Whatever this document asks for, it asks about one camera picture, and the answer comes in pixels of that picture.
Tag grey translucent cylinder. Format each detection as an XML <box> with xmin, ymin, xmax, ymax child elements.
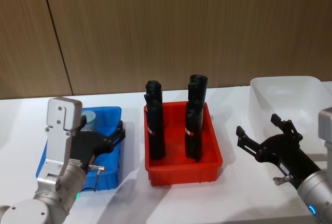
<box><xmin>82</xmin><ymin>111</ymin><xmax>98</xmax><ymax>133</ymax></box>

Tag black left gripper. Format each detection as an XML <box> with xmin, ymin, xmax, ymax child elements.
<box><xmin>69</xmin><ymin>115</ymin><xmax>127</xmax><ymax>170</ymax></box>

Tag right gripper cable, silver plug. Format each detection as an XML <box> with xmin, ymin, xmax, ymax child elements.
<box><xmin>273</xmin><ymin>175</ymin><xmax>294</xmax><ymax>186</ymax></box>

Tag white translucent plastic bin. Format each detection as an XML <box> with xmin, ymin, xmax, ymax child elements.
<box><xmin>250</xmin><ymin>76</ymin><xmax>332</xmax><ymax>163</ymax></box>

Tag gripper cable, silver plug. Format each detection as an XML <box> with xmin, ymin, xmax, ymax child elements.
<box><xmin>82</xmin><ymin>165</ymin><xmax>106</xmax><ymax>192</ymax></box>
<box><xmin>273</xmin><ymin>175</ymin><xmax>294</xmax><ymax>186</ymax></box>

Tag blue plastic bin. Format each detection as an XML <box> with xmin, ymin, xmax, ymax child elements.
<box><xmin>35</xmin><ymin>106</ymin><xmax>127</xmax><ymax>192</ymax></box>

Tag red plastic bin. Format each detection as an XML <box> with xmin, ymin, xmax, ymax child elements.
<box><xmin>143</xmin><ymin>101</ymin><xmax>224</xmax><ymax>187</ymax></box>

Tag black cylindrical tool, red label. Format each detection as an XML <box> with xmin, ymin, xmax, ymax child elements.
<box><xmin>184</xmin><ymin>74</ymin><xmax>209</xmax><ymax>163</ymax></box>
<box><xmin>144</xmin><ymin>79</ymin><xmax>167</xmax><ymax>161</ymax></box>

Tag left gripper cable, silver plug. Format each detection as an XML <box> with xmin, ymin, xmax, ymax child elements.
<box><xmin>82</xmin><ymin>165</ymin><xmax>106</xmax><ymax>192</ymax></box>

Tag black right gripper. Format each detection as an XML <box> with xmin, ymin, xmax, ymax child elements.
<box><xmin>236</xmin><ymin>113</ymin><xmax>323</xmax><ymax>188</ymax></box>

